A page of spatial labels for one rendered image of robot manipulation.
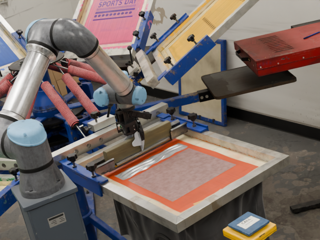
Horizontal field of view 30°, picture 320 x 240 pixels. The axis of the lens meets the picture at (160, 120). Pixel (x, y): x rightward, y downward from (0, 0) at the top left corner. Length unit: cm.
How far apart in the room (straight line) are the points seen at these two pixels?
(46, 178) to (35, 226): 16
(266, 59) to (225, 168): 92
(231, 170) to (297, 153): 221
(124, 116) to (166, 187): 38
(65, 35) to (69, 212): 61
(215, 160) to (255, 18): 240
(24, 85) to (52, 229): 50
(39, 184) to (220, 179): 75
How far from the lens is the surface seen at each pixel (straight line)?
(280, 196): 406
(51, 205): 200
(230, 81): 340
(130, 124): 255
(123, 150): 258
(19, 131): 194
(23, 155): 195
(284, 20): 456
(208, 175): 240
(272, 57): 319
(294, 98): 475
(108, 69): 222
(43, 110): 325
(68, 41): 211
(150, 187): 240
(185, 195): 229
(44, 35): 216
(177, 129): 272
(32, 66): 213
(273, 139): 485
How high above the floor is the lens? 208
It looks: 22 degrees down
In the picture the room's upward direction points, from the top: 12 degrees counter-clockwise
